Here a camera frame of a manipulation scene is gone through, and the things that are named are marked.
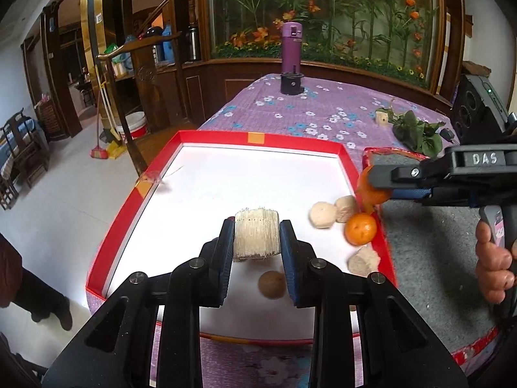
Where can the person's right hand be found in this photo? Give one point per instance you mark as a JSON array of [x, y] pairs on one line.
[[494, 266]]

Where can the blue water jug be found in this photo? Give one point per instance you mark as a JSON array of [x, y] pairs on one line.
[[165, 44]]

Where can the orange mandarin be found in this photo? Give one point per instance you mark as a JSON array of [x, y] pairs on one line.
[[360, 229], [371, 199]]

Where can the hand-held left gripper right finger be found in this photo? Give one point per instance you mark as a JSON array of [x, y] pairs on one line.
[[289, 262]]

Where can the glass screen with artificial flowers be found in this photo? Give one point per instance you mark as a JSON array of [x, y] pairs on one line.
[[343, 16]]

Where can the dark wooden armchair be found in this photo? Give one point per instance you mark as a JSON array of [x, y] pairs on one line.
[[24, 157]]

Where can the purple floral tablecloth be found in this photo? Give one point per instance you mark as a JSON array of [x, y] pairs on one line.
[[307, 113]]

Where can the purple thermos bottle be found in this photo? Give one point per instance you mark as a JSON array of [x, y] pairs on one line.
[[291, 46]]

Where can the steel thermos flask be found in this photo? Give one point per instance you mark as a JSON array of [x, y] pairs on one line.
[[194, 42]]

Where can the pink broom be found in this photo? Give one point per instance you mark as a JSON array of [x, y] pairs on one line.
[[99, 152]]

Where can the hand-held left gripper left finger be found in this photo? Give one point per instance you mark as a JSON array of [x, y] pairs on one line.
[[226, 258]]

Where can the white red bucket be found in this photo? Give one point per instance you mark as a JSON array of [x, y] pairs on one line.
[[135, 124]]

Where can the small black device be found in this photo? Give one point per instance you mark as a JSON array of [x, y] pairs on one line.
[[446, 133]]

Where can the grey felt mat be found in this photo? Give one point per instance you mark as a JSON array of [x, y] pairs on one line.
[[428, 258]]

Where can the red shallow cardboard box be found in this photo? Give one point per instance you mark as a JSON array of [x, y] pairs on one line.
[[202, 194]]

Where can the green bok choy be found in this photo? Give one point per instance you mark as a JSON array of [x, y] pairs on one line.
[[416, 133]]

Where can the carved wooden chair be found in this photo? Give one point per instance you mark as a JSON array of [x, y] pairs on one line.
[[145, 74]]

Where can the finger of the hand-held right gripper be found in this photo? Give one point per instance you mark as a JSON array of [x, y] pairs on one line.
[[404, 178]]

